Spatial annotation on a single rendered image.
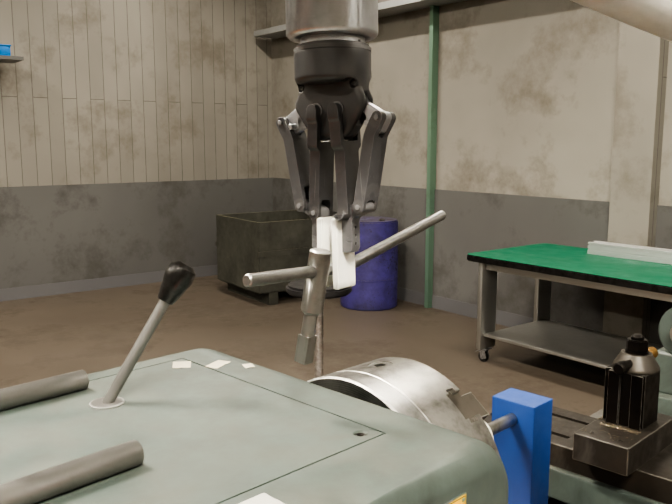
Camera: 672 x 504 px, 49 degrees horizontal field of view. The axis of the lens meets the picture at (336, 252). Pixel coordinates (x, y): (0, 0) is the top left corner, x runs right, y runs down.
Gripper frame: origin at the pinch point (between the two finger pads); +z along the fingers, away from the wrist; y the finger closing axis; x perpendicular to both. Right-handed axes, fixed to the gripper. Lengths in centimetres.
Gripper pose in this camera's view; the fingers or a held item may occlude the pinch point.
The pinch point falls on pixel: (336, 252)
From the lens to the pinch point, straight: 73.3
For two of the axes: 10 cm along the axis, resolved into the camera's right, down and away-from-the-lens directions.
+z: 0.2, 9.9, 1.2
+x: -5.9, 1.1, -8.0
